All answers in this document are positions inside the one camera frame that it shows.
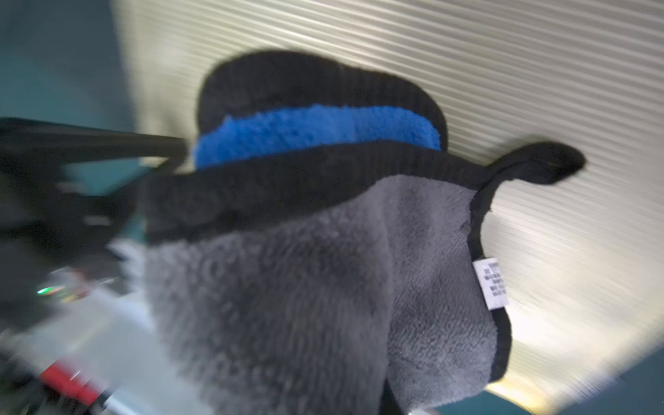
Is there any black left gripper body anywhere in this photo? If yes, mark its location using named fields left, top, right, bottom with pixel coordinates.
left=1, top=170, right=142, bottom=330

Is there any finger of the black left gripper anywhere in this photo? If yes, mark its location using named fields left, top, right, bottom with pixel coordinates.
left=1, top=118, right=188, bottom=164

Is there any grey microfibre cloth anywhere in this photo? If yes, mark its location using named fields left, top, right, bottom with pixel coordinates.
left=142, top=50, right=585, bottom=414

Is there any yellow mesh document bag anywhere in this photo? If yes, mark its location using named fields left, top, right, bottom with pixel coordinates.
left=112, top=1, right=663, bottom=414

